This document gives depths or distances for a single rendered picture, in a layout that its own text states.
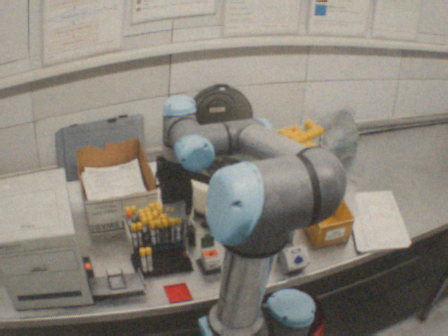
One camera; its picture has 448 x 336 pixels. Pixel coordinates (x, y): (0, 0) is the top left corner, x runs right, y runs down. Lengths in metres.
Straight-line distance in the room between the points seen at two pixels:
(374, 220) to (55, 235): 1.08
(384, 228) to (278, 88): 0.67
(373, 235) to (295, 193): 0.96
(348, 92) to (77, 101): 1.08
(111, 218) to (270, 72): 0.77
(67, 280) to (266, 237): 0.70
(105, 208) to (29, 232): 0.42
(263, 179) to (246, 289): 0.24
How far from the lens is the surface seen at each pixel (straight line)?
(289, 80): 1.97
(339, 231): 1.64
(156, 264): 1.53
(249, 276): 0.90
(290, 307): 1.14
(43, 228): 1.26
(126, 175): 1.78
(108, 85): 1.75
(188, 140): 1.14
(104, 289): 1.44
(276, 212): 0.78
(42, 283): 1.37
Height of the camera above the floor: 2.01
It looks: 36 degrees down
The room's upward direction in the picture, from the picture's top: 4 degrees clockwise
